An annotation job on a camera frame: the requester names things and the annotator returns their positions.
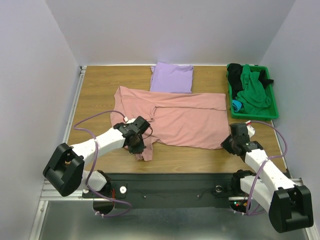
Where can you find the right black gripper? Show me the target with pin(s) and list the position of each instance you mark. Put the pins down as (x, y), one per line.
(227, 144)

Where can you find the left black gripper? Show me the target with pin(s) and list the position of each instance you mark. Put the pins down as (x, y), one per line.
(139, 149)

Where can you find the pink printed t shirt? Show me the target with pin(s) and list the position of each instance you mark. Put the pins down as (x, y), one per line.
(198, 120)

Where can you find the purple t shirt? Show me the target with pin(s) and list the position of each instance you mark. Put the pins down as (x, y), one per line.
(171, 78)

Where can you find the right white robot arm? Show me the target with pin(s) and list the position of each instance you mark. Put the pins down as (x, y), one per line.
(288, 205)

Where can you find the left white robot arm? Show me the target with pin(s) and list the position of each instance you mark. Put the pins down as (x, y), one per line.
(65, 168)

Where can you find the blue garment in bin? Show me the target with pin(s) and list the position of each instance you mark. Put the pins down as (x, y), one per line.
(237, 105)

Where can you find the green plastic bin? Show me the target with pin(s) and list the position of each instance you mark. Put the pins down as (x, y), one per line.
(272, 111)

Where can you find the green t shirt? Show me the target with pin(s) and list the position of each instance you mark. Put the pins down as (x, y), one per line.
(253, 96)

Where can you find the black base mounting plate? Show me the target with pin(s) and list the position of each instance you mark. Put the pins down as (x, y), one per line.
(169, 190)

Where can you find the black t shirt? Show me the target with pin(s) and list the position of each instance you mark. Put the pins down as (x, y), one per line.
(234, 71)

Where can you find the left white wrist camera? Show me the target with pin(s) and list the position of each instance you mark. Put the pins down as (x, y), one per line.
(128, 121)

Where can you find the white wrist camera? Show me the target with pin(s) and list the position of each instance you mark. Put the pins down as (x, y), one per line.
(128, 121)
(251, 130)

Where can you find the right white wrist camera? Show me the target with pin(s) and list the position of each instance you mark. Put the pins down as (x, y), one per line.
(251, 130)

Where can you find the right aluminium rail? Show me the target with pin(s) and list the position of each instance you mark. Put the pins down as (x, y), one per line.
(295, 182)

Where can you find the aluminium rail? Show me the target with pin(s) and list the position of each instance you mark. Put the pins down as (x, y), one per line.
(71, 109)
(295, 182)

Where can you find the left aluminium rail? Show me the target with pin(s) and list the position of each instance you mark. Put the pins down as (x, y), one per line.
(71, 109)

